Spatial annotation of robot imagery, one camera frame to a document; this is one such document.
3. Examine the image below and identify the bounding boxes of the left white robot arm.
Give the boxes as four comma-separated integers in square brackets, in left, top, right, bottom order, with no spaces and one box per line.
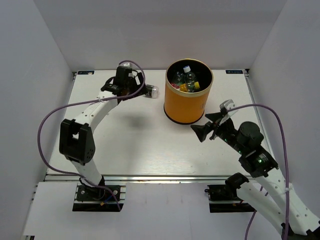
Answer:
[59,61,145,200]

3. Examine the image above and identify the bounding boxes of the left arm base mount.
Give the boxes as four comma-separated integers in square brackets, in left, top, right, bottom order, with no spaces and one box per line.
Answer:
[72,184,126,213]

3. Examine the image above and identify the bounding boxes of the small red label bottle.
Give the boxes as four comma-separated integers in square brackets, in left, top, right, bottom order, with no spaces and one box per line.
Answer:
[171,83,181,90]

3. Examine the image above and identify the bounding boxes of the right blue corner sticker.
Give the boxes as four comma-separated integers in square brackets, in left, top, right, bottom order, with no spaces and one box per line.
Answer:
[225,69,243,75]

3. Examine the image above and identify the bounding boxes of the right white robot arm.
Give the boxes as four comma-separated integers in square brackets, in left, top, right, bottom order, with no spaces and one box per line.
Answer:
[191,113,320,240]

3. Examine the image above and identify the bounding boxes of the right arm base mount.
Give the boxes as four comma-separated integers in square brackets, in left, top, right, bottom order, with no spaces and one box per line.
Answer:
[204,172,255,213]

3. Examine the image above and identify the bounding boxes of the blue white label bottle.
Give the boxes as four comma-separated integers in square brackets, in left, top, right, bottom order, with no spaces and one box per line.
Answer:
[183,65,197,86]

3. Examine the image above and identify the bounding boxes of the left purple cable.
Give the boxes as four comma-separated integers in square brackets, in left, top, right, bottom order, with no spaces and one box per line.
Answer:
[37,59,146,211]

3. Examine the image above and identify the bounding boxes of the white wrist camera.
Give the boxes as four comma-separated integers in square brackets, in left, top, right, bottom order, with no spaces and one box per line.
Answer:
[121,62,132,68]
[219,99,237,122]

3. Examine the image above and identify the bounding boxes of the left blue corner sticker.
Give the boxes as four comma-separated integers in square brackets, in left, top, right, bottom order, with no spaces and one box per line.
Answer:
[77,70,95,75]

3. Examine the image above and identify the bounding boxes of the yellow cap small bottle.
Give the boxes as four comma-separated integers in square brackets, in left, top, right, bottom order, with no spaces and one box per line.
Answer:
[179,83,188,92]

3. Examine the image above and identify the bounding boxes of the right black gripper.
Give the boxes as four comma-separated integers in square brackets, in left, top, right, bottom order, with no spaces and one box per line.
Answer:
[190,111,246,154]

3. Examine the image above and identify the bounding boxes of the orange cylindrical bin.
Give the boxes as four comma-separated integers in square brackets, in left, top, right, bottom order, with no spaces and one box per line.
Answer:
[163,58,214,125]

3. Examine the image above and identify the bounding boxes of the black label small bottle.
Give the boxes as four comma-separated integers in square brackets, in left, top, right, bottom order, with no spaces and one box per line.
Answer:
[144,84,159,99]

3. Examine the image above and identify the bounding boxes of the blue corner sticker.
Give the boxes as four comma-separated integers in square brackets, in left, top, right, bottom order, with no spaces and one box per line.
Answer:
[225,69,243,75]
[77,70,95,75]

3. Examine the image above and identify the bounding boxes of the green plastic bottle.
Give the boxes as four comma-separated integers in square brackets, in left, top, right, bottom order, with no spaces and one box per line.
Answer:
[171,71,185,86]

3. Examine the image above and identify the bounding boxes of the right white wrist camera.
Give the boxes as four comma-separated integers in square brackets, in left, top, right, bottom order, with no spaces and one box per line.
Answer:
[219,99,237,122]

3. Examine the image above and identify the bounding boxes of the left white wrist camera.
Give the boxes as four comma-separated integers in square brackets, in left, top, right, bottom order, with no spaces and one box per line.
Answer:
[121,62,132,68]

